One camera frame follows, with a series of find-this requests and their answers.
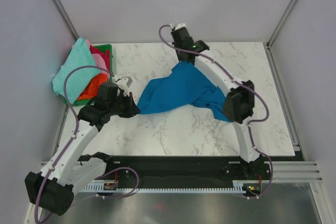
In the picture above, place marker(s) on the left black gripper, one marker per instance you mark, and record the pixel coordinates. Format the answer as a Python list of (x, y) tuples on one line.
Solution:
[(132, 109)]

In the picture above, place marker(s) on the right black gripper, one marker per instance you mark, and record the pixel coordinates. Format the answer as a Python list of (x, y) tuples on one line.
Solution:
[(179, 56)]

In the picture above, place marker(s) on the blue t shirt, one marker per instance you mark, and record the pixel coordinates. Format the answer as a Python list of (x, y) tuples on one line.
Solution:
[(185, 85)]

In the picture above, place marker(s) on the green plastic bin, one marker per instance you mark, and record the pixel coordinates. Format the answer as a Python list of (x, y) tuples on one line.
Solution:
[(83, 102)]

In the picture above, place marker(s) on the teal t shirt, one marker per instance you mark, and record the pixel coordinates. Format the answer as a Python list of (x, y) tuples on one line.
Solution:
[(76, 72)]

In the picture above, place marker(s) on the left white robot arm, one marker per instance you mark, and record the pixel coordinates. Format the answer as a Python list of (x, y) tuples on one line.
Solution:
[(54, 187)]

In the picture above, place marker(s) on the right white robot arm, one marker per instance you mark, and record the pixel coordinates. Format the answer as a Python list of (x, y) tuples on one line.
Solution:
[(239, 103)]

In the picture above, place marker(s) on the orange t shirt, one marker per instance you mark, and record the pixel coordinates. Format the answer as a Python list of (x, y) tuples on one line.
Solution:
[(91, 89)]

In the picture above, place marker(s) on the pink t shirt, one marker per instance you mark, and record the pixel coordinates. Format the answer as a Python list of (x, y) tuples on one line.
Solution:
[(98, 59)]

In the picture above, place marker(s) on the dark red t shirt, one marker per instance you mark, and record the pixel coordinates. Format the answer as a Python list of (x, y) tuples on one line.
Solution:
[(105, 51)]

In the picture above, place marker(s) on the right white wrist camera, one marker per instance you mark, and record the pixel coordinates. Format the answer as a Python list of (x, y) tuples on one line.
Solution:
[(177, 26)]

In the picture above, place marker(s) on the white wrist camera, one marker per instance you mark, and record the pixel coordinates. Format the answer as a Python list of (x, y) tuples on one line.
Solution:
[(177, 26), (124, 82)]

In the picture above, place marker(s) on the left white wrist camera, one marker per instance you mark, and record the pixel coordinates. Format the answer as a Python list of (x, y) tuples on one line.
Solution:
[(124, 82)]

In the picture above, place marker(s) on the right aluminium frame post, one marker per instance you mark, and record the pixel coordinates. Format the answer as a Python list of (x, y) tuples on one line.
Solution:
[(289, 8)]

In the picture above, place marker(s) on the aluminium frame post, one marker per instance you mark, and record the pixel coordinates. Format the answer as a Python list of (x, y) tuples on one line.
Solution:
[(66, 19), (289, 8)]

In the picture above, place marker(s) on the left aluminium frame post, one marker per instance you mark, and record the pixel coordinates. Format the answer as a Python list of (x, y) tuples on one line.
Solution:
[(66, 19)]

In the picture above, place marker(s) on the white slotted cable duct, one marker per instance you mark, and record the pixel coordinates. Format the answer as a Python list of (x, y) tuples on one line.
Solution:
[(99, 186)]

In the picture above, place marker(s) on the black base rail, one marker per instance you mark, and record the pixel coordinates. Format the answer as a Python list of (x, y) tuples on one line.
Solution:
[(184, 170)]

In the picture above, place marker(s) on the aluminium front rail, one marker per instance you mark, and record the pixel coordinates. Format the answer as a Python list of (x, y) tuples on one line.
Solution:
[(279, 169)]

